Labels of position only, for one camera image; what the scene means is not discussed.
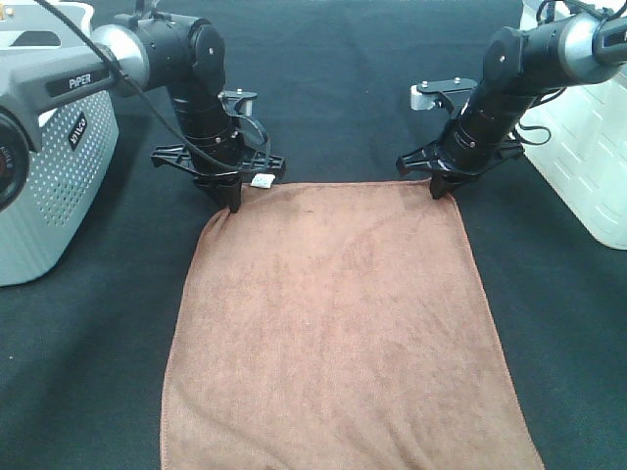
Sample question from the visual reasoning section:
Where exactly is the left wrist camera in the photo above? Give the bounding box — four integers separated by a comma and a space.
217, 88, 258, 118

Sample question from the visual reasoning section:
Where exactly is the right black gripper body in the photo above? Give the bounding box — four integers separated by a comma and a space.
396, 140, 524, 187

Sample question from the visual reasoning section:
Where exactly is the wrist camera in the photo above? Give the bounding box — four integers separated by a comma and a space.
410, 77, 477, 114
217, 88, 258, 118

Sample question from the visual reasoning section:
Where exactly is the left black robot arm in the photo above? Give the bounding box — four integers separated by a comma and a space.
1, 2, 286, 212

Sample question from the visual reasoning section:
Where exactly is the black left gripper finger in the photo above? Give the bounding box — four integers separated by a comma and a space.
227, 181, 242, 213
204, 185, 234, 212

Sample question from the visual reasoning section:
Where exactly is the brown terry towel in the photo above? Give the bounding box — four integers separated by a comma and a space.
161, 181, 543, 469

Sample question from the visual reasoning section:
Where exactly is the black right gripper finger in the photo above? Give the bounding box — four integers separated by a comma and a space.
429, 176, 460, 200

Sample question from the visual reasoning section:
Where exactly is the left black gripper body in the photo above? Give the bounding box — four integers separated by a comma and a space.
150, 144, 285, 185

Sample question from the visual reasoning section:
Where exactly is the white woven storage box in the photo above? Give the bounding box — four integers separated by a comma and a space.
514, 0, 627, 251

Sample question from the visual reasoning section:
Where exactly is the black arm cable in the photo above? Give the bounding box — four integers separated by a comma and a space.
33, 0, 271, 173

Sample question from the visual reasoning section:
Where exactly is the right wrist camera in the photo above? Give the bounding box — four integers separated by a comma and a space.
410, 77, 477, 114

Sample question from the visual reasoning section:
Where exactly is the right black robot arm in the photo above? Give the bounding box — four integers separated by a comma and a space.
396, 6, 626, 199

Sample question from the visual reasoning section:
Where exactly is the grey perforated laundry basket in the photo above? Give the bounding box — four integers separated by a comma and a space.
1, 1, 119, 286

